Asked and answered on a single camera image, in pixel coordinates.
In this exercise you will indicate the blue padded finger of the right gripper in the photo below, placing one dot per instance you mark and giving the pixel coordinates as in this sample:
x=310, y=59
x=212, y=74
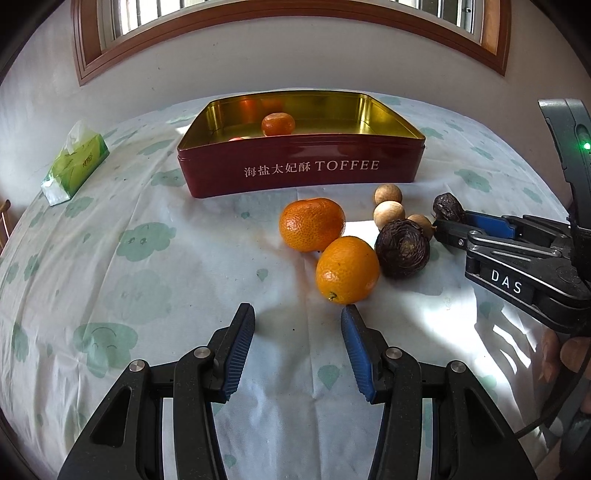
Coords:
x=494, y=226

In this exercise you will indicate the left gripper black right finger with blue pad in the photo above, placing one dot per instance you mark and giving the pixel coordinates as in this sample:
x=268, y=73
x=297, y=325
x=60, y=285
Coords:
x=471, y=437

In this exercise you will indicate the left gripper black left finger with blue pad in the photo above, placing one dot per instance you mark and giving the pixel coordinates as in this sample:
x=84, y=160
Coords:
x=123, y=437

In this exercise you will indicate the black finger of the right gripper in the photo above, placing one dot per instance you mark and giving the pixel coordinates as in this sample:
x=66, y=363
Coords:
x=451, y=233

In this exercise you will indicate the small dark wrinkled fruit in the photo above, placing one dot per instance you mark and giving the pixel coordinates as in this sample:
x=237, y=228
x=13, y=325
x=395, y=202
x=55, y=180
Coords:
x=447, y=207

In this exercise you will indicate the brown longan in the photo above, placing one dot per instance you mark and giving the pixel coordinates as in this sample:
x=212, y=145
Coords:
x=425, y=224

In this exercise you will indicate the large dark passion fruit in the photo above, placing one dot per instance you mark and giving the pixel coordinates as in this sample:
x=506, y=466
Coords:
x=402, y=249

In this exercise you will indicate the pale longan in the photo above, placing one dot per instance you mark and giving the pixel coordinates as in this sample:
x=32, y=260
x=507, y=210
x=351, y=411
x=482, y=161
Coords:
x=388, y=211

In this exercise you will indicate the tan longan top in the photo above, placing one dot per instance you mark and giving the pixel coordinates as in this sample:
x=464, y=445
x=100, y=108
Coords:
x=387, y=192

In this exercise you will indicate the orange mandarin front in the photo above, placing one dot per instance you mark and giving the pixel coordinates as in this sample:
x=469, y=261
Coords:
x=347, y=271

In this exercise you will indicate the orange mandarin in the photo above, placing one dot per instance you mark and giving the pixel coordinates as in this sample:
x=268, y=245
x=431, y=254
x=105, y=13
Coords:
x=311, y=225
x=347, y=271
x=277, y=124

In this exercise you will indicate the orange mandarin back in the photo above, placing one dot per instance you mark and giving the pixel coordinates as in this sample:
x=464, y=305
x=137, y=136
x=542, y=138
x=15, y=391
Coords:
x=311, y=225

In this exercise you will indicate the person's hand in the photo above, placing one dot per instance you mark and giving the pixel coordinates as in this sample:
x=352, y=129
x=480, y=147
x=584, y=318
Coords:
x=557, y=353

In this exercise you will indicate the white cloud pattern tablecloth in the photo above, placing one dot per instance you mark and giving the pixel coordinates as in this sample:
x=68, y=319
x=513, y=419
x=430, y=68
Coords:
x=134, y=267

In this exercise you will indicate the red toffee tin box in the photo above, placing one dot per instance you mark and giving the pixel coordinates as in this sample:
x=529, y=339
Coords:
x=340, y=137

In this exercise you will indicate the wooden chair left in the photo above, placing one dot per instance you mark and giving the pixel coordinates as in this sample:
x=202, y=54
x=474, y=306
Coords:
x=5, y=227

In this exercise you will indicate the green tissue pack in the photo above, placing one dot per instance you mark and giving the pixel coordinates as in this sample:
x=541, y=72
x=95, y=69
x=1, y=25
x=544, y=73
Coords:
x=83, y=151

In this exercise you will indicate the brown wooden window frame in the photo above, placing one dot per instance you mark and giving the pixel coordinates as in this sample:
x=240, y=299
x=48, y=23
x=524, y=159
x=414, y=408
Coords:
x=97, y=49

